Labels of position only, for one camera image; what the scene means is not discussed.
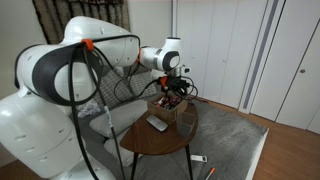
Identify plaid gray cushion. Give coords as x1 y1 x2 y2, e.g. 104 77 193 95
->
100 71 132 109

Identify brown cardboard box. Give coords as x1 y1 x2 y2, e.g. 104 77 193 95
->
147 93 187 125

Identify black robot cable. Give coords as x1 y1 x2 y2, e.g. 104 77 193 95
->
66 33 199 180

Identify blue crumpled cloth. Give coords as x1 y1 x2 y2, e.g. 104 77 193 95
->
77 99 100 118

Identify light gray long pillow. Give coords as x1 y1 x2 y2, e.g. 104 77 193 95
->
89 100 147 138

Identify orange white marker on bed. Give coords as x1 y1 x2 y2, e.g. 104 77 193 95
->
205 167 215 180

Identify patterned dark gray cushion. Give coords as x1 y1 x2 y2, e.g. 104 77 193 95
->
130 71 157 98

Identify brown wooden side table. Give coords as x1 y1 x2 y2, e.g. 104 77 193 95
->
120 111 198 180

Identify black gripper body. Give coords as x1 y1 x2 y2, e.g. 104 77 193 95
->
166 77 190 90

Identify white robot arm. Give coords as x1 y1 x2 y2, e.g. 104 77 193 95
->
0 16 183 180

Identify gray flat case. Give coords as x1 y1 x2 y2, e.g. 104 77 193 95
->
146 115 168 132

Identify white remote control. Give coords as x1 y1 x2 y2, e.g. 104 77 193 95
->
190 155 207 162

